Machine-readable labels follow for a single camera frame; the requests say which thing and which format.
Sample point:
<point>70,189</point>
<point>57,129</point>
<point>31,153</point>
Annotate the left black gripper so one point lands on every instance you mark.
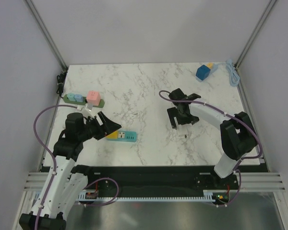
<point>109,126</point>

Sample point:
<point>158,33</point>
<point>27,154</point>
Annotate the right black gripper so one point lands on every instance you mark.
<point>173,112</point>

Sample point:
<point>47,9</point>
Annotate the yellow cube plug adapter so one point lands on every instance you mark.
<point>113,135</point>

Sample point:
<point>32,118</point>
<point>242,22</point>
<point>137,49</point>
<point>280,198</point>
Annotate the teal USB power strip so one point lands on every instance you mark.
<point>125,136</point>

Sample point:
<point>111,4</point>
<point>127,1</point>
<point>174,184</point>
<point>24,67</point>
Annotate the pink cube plug adapter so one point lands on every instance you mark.
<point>93,97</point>

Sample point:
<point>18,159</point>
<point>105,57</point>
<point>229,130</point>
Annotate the green power strip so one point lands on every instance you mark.
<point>84,102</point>

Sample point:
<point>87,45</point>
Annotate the white USB charger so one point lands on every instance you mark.
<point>182,130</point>

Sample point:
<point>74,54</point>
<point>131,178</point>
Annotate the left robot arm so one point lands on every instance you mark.
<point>63,183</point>

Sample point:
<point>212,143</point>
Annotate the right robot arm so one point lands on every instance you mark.
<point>237,133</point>

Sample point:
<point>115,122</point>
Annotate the light blue plug adapter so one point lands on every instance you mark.
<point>78,98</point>

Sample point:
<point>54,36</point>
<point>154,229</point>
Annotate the teal plug adapter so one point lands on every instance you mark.
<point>70,97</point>

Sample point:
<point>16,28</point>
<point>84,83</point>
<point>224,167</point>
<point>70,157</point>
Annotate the dark blue cube adapter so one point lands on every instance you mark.
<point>203,72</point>

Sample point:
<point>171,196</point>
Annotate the light blue power strip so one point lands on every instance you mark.
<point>213,69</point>

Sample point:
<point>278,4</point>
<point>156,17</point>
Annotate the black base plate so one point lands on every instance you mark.
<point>159,181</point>

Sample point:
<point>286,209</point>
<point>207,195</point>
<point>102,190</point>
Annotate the white slotted cable duct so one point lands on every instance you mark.
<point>86,196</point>

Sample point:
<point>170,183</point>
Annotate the right aluminium frame post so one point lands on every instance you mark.
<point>262,20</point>

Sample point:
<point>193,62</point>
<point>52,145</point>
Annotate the aluminium frame post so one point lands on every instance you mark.
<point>262,20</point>
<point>40,23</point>

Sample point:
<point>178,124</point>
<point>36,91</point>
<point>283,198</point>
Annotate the left aluminium frame post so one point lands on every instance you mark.
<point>40,23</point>

